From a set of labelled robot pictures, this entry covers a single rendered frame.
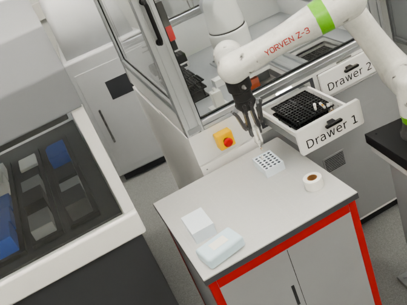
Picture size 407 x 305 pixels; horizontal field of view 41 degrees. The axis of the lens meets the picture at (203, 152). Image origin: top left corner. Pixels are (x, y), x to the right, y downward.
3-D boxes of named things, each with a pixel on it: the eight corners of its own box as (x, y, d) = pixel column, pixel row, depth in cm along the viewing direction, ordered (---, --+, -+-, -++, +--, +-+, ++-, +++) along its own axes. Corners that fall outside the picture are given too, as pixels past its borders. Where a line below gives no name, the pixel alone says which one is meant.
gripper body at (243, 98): (234, 97, 201) (241, 118, 205) (254, 87, 202) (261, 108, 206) (226, 91, 207) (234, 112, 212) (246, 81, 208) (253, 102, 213)
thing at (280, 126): (357, 120, 217) (354, 106, 214) (303, 149, 212) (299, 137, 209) (304, 93, 251) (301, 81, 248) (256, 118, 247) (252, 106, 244)
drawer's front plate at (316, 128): (364, 123, 216) (359, 98, 211) (303, 157, 211) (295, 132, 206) (361, 121, 218) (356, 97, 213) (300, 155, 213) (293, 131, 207)
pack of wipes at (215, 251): (231, 234, 196) (227, 224, 194) (246, 245, 188) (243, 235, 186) (198, 258, 191) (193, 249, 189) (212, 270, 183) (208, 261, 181)
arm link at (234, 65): (317, 29, 188) (303, 1, 183) (325, 39, 178) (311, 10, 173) (225, 82, 195) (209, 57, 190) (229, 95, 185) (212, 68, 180)
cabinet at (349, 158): (418, 196, 292) (394, 63, 253) (254, 295, 273) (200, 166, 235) (320, 137, 374) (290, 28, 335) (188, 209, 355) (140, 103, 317)
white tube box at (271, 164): (285, 168, 219) (283, 161, 217) (267, 178, 218) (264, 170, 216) (271, 157, 229) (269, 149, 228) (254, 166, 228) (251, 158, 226)
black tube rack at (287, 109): (337, 117, 223) (334, 104, 220) (301, 137, 220) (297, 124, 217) (308, 102, 242) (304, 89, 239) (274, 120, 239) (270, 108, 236)
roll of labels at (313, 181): (327, 183, 202) (325, 173, 200) (315, 193, 199) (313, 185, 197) (312, 178, 207) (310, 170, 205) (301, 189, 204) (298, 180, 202)
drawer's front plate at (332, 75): (377, 69, 249) (373, 48, 244) (324, 97, 244) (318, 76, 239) (375, 68, 251) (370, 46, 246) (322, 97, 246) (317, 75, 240)
